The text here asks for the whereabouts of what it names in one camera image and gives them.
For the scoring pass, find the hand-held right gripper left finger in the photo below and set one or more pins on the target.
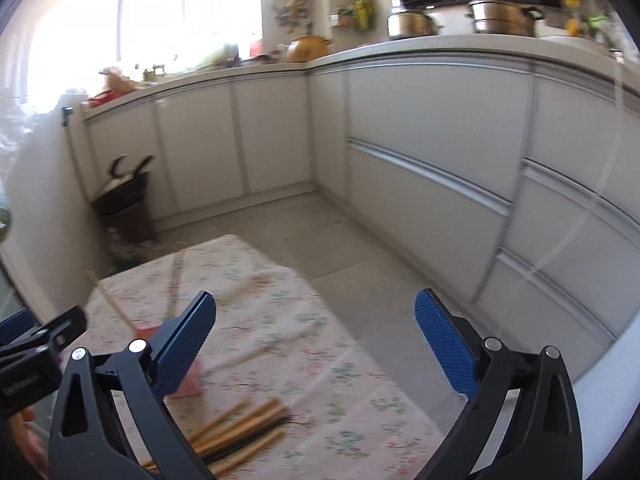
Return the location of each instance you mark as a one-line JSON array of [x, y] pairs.
[[185, 345]]

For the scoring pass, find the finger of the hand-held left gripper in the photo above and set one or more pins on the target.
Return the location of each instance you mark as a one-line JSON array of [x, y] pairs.
[[60, 325], [15, 321]]

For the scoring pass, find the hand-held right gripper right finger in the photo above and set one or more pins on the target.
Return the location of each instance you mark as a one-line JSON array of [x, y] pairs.
[[445, 345]]

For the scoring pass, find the pink chopstick holder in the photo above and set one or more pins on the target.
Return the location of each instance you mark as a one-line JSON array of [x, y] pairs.
[[190, 380]]

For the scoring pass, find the bunch of chopsticks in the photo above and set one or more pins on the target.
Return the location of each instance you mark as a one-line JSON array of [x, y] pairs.
[[250, 422]]

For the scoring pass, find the person's left hand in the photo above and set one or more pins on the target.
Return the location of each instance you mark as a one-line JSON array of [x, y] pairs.
[[31, 442]]

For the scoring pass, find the pale wooden chopstick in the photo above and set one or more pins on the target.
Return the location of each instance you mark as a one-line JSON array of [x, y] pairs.
[[112, 305]]

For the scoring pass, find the dark plastic bag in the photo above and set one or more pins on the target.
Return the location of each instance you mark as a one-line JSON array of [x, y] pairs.
[[127, 255]]

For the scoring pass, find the floral tablecloth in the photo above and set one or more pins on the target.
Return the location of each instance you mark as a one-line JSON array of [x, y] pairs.
[[300, 360]]

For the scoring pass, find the brown trash bin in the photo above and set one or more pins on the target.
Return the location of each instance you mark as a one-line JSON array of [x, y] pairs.
[[130, 222]]

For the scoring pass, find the black wok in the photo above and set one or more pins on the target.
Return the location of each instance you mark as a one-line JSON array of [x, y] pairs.
[[122, 195]]

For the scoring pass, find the white base cabinet with doors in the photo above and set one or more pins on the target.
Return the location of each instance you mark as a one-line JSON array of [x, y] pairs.
[[200, 140]]

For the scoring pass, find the white base cabinet with drawers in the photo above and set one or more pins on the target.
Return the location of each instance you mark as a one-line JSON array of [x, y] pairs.
[[440, 135]]

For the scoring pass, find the tan bagged food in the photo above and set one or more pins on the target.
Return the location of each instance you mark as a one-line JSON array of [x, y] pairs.
[[122, 80]]

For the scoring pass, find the red packet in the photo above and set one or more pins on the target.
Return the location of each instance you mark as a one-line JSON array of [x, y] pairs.
[[255, 49]]

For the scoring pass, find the yellow clay pot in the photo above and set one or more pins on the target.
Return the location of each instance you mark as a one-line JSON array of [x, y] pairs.
[[307, 49]]

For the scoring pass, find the steel stockpot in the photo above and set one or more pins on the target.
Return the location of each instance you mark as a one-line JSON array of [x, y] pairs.
[[412, 24]]

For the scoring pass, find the steel steamer pot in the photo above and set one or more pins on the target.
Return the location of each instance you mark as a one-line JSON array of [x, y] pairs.
[[502, 17]]

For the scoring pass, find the window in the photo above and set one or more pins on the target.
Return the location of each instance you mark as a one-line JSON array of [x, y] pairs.
[[190, 10]]

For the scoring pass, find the yellow object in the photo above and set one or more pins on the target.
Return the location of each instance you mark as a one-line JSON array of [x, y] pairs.
[[572, 27]]

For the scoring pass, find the yellow green hanging cloth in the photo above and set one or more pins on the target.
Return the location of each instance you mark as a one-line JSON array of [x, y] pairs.
[[364, 12]]

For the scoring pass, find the water heater pipes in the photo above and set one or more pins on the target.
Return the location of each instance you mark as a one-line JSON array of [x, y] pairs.
[[292, 10]]

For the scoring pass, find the green object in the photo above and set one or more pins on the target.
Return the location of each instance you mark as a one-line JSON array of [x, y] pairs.
[[598, 26]]

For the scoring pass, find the black wall hook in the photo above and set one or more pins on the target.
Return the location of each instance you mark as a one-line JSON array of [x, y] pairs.
[[65, 116]]

